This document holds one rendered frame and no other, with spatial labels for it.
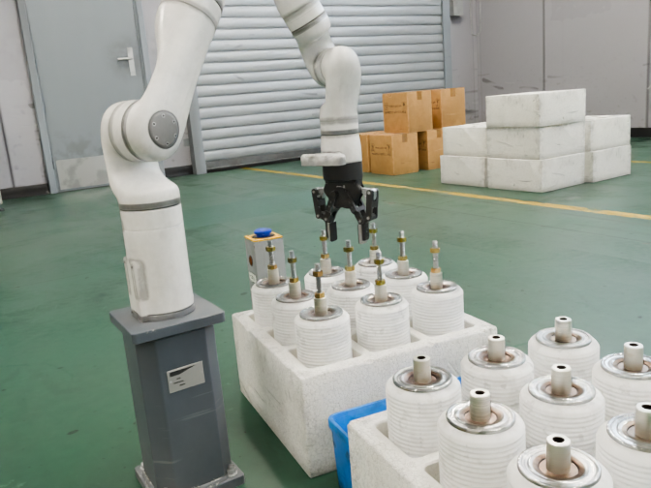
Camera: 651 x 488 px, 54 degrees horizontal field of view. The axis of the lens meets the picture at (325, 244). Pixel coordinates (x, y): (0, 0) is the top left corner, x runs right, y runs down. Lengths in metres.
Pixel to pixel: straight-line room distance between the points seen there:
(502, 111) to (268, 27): 3.28
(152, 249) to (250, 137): 5.47
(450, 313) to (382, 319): 0.14
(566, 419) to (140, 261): 0.62
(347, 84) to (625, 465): 0.75
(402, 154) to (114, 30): 2.76
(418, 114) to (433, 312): 3.87
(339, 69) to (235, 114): 5.24
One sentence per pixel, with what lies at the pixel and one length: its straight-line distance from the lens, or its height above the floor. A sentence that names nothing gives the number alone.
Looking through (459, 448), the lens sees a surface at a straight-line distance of 0.74.
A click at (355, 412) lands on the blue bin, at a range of 1.08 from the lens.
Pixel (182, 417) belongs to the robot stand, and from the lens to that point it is 1.06.
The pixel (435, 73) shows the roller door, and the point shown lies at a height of 0.78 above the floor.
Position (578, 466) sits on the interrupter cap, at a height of 0.25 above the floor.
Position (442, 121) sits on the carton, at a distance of 5.17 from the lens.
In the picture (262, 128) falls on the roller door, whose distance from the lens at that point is 6.48.
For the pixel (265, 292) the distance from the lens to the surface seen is 1.29.
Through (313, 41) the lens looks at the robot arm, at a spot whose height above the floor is 0.71.
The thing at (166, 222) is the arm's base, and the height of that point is 0.45.
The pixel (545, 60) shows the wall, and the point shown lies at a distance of 7.56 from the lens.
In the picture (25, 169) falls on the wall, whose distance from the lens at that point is 5.95.
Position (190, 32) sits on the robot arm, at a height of 0.72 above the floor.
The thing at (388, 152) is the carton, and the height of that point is 0.17.
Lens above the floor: 0.61
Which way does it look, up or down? 13 degrees down
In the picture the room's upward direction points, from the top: 5 degrees counter-clockwise
